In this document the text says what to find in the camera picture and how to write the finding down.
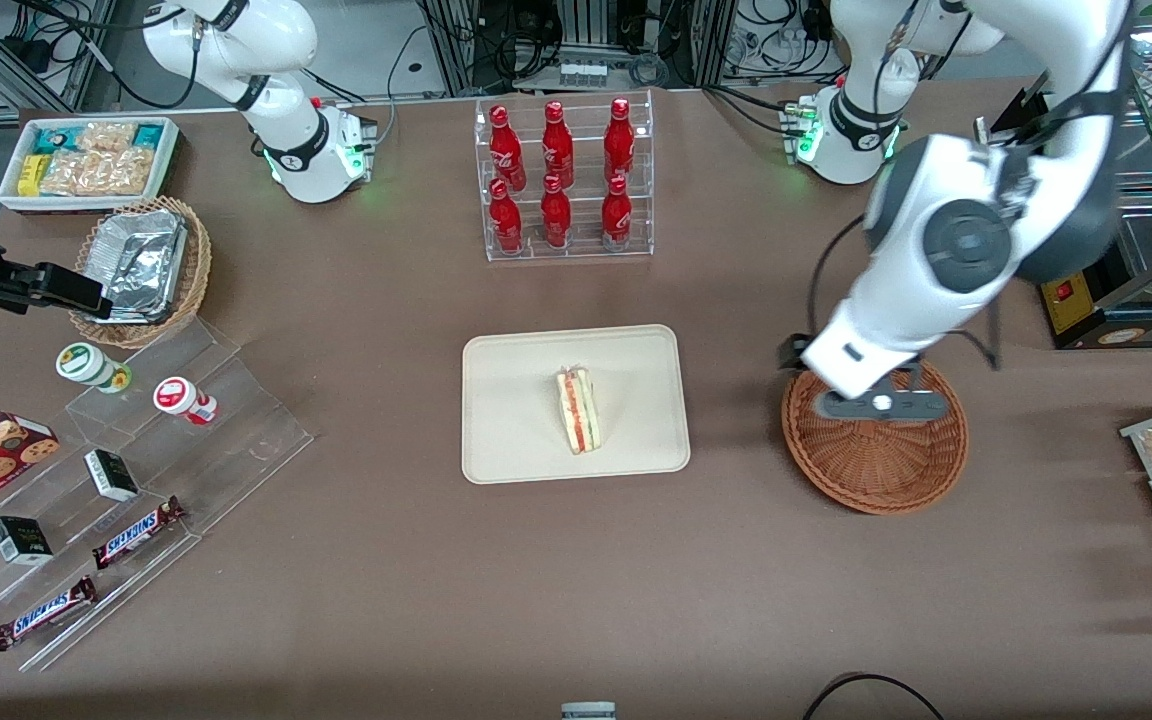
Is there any triangle sandwich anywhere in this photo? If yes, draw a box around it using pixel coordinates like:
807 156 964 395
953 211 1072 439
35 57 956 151
556 366 602 456

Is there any light wicker basket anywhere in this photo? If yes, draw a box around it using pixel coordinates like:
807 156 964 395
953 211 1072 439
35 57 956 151
69 195 213 349

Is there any brown wicker basket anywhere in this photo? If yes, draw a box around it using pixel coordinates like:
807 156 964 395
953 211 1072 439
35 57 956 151
781 337 969 516

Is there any cream plastic tray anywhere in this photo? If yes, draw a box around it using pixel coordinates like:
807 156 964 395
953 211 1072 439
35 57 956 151
462 324 692 486

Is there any aluminium foil container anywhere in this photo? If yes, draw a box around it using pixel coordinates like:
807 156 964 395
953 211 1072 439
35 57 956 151
84 208 189 324

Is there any green lid yogurt cup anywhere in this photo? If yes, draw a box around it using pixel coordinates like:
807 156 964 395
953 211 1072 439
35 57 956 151
56 342 133 394

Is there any clear rice cracker bag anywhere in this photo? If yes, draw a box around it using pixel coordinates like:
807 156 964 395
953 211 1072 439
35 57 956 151
41 150 107 197
76 122 137 154
101 148 157 197

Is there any red lid yogurt cup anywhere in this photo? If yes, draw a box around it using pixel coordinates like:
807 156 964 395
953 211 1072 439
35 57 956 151
153 376 219 426

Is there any white rectangular snack bin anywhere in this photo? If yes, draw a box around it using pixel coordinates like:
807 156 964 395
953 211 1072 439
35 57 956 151
0 115 182 214

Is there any small black carton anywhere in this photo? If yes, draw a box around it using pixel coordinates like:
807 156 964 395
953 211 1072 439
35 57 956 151
84 449 140 502
0 516 54 566

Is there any clear acrylic stepped display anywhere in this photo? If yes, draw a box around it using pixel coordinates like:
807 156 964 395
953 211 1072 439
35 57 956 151
0 318 315 673

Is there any red cola bottle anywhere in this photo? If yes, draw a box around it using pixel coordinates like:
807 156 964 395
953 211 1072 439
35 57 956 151
603 97 636 184
540 173 573 249
488 178 524 254
601 175 634 249
488 104 527 193
541 100 575 189

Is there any clear acrylic bottle rack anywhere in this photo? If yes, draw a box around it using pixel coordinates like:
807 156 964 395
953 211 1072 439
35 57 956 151
474 88 655 263

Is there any snickers chocolate bar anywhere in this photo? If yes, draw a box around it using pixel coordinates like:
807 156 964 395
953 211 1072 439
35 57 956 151
92 497 187 571
0 576 98 652

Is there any black yellow food warmer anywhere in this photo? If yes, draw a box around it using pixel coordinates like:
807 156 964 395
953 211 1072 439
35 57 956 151
976 0 1152 351

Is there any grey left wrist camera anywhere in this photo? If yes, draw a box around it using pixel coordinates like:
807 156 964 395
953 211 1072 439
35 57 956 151
814 392 949 422

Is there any black floor cable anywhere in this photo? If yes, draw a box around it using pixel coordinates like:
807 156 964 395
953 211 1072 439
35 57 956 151
801 672 947 720

